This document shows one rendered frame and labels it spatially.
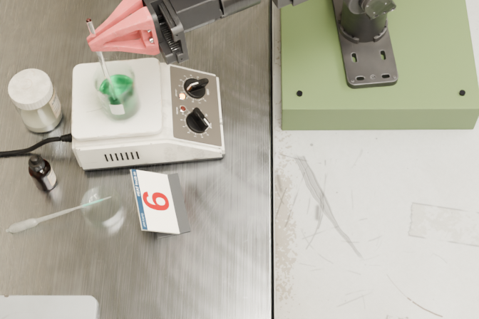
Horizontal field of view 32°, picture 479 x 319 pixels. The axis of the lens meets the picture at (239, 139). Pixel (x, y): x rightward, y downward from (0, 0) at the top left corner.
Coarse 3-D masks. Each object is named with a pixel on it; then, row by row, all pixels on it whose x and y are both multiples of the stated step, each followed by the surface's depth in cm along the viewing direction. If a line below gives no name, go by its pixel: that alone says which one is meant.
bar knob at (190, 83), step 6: (192, 78) 115; (204, 78) 114; (186, 84) 114; (192, 84) 113; (198, 84) 113; (204, 84) 114; (186, 90) 114; (192, 90) 114; (198, 90) 115; (204, 90) 115; (192, 96) 114; (198, 96) 114
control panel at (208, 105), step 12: (180, 72) 115; (192, 72) 116; (180, 84) 114; (216, 84) 117; (204, 96) 115; (216, 96) 116; (192, 108) 113; (204, 108) 114; (216, 108) 115; (180, 120) 111; (216, 120) 114; (180, 132) 110; (192, 132) 111; (204, 132) 112; (216, 132) 113; (216, 144) 112
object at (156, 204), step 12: (144, 180) 110; (156, 180) 111; (144, 192) 109; (156, 192) 110; (144, 204) 108; (156, 204) 109; (168, 204) 110; (156, 216) 108; (168, 216) 109; (156, 228) 107; (168, 228) 108
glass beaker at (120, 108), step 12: (108, 60) 105; (96, 72) 104; (108, 72) 106; (120, 72) 106; (132, 72) 104; (96, 84) 104; (132, 84) 102; (108, 96) 102; (120, 96) 102; (132, 96) 104; (108, 108) 105; (120, 108) 105; (132, 108) 106; (120, 120) 107
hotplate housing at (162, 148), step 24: (168, 72) 114; (168, 96) 112; (168, 120) 110; (72, 144) 109; (96, 144) 108; (120, 144) 109; (144, 144) 109; (168, 144) 109; (192, 144) 111; (96, 168) 114
